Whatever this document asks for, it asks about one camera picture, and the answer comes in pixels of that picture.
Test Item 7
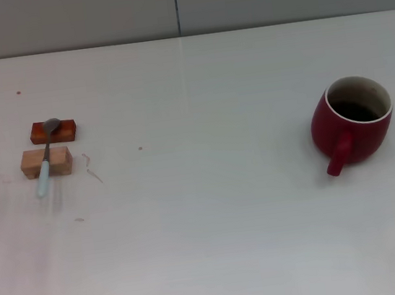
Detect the light blue handled metal spoon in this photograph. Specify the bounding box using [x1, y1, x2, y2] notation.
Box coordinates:
[26, 117, 70, 200]

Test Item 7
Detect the red ceramic cup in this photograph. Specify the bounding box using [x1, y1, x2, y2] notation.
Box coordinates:
[304, 71, 395, 179]

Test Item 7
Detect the reddish brown wooden block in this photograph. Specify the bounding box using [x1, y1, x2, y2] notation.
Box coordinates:
[27, 116, 80, 147]

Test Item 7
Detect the light wooden block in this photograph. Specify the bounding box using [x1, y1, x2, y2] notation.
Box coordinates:
[18, 144, 76, 181]

